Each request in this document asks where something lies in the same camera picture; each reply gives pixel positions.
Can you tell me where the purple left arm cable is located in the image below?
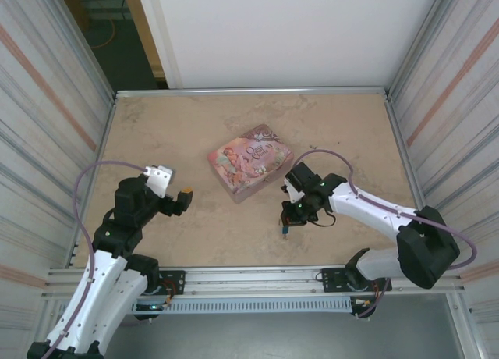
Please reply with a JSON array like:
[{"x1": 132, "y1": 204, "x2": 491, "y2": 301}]
[{"x1": 38, "y1": 161, "x2": 157, "y2": 359}]

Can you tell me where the grey metal shelf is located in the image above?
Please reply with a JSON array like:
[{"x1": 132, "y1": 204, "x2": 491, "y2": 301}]
[{"x1": 104, "y1": 311, "x2": 469, "y2": 359}]

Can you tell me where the wooden door frame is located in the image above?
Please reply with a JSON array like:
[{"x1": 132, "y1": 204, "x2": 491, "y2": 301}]
[{"x1": 119, "y1": 0, "x2": 169, "y2": 80}]

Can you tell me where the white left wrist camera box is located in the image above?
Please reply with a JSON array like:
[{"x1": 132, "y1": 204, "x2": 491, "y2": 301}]
[{"x1": 145, "y1": 164, "x2": 175, "y2": 198}]

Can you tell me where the aluminium table end rail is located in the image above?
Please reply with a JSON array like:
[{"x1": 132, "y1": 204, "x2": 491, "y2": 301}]
[{"x1": 114, "y1": 86, "x2": 391, "y2": 100}]

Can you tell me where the orange floor cable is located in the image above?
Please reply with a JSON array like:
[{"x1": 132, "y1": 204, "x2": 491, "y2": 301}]
[{"x1": 92, "y1": 20, "x2": 119, "y2": 48}]

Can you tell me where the grey slotted cable duct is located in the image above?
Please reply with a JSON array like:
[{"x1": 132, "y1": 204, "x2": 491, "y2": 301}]
[{"x1": 130, "y1": 296, "x2": 354, "y2": 315}]

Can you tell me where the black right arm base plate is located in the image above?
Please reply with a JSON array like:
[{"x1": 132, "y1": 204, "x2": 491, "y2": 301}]
[{"x1": 319, "y1": 267, "x2": 393, "y2": 294}]

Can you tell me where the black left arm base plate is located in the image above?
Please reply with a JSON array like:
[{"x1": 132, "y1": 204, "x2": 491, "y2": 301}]
[{"x1": 128, "y1": 269, "x2": 186, "y2": 297}]

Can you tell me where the aluminium frame post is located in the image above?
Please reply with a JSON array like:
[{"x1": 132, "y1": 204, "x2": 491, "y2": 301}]
[
  {"x1": 388, "y1": 0, "x2": 469, "y2": 98},
  {"x1": 37, "y1": 0, "x2": 118, "y2": 102}
]

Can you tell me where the aluminium table side rail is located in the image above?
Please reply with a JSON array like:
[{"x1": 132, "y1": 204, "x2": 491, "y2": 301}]
[
  {"x1": 384, "y1": 95, "x2": 444, "y2": 263},
  {"x1": 68, "y1": 95, "x2": 118, "y2": 268}
]

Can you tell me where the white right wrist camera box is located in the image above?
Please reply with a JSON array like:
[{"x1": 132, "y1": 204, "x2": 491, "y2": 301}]
[{"x1": 282, "y1": 177, "x2": 304, "y2": 204}]

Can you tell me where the pink illustrated tin box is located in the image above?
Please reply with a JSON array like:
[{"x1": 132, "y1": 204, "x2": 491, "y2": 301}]
[{"x1": 206, "y1": 123, "x2": 294, "y2": 205}]

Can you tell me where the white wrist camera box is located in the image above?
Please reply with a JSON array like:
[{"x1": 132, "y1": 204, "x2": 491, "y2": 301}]
[
  {"x1": 282, "y1": 177, "x2": 304, "y2": 204},
  {"x1": 145, "y1": 164, "x2": 175, "y2": 198}
]

